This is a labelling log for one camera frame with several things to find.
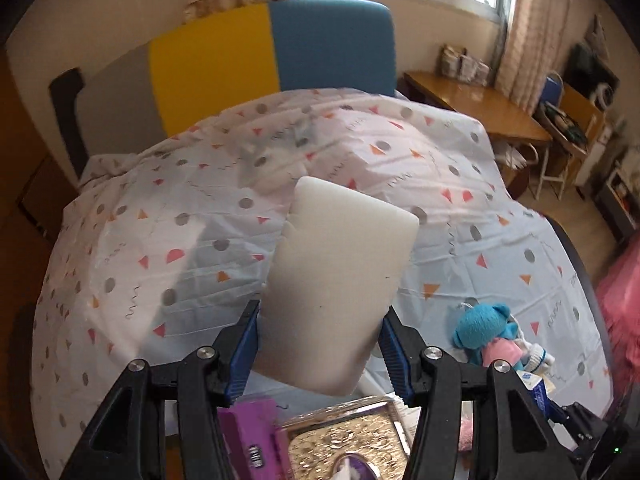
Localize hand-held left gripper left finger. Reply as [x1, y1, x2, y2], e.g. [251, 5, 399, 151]
[59, 300, 262, 480]

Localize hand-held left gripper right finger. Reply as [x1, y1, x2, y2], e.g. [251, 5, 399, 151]
[377, 307, 573, 480]

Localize blue knitted doll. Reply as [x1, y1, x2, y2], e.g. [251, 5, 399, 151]
[452, 302, 556, 376]

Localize white sponge block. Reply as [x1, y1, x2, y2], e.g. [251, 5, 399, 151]
[253, 176, 420, 397]

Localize purple carton box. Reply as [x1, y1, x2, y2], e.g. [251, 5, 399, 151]
[217, 396, 291, 480]

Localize gold embossed tissue box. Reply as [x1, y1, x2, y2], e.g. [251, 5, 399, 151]
[280, 396, 413, 480]

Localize pink cloth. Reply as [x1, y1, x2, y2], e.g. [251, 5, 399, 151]
[595, 247, 640, 411]

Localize wooden desk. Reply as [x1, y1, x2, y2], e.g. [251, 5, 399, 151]
[402, 70, 553, 201]

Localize wooden wardrobe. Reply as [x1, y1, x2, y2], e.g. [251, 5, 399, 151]
[0, 50, 68, 243]

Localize grey yellow blue headboard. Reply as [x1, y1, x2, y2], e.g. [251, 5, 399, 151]
[75, 0, 397, 181]

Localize blue back chair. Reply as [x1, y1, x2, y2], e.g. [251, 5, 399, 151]
[541, 72, 567, 108]

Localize small wooden cabinet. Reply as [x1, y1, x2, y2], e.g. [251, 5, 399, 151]
[545, 85, 608, 188]

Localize black monitor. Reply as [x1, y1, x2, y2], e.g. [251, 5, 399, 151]
[567, 42, 622, 111]

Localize pink patterned curtain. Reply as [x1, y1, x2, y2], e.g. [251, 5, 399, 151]
[495, 0, 571, 107]

